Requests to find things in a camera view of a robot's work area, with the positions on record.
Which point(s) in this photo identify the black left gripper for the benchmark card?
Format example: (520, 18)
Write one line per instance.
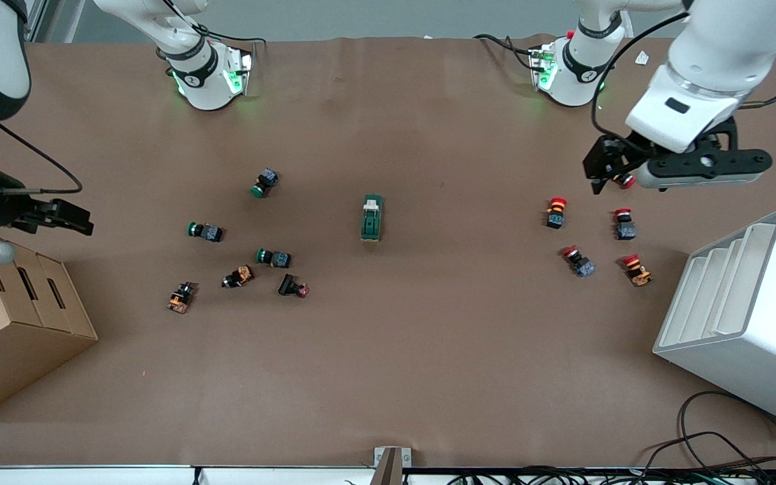
(609, 155)

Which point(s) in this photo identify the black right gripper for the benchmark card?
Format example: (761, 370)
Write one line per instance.
(9, 208)

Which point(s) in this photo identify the green load switch white lever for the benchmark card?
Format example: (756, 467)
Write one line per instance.
(372, 219)

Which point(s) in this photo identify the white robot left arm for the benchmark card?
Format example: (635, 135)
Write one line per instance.
(718, 60)

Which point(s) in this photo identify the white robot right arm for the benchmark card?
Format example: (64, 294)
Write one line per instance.
(7, 67)

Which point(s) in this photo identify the red mushroom button grey body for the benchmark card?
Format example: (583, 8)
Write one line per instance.
(627, 181)
(624, 224)
(578, 261)

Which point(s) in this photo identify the red mushroom button yellow collar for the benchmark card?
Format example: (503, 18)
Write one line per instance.
(556, 212)

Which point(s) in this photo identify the red mushroom button orange body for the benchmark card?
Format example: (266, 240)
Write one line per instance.
(637, 270)

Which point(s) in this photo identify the small white paper tag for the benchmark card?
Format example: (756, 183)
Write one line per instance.
(642, 58)

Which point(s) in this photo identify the brown cardboard box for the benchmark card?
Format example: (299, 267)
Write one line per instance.
(11, 337)

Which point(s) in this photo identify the black button orange body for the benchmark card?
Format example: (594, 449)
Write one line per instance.
(181, 297)
(238, 277)

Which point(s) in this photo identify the white stepped rack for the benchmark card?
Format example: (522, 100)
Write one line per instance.
(752, 323)

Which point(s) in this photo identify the brown paper table cover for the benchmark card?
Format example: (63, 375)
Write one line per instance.
(388, 357)

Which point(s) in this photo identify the green push button switch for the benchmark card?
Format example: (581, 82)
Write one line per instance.
(265, 182)
(273, 257)
(205, 232)

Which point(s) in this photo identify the aluminium frame profile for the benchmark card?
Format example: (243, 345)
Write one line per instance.
(36, 20)

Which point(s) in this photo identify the black switch red knob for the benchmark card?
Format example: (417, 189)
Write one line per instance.
(293, 286)

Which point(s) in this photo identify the white table edge rail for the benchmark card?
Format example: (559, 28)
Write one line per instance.
(91, 475)

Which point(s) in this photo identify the grey metal bracket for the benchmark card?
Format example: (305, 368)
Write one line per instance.
(391, 465)

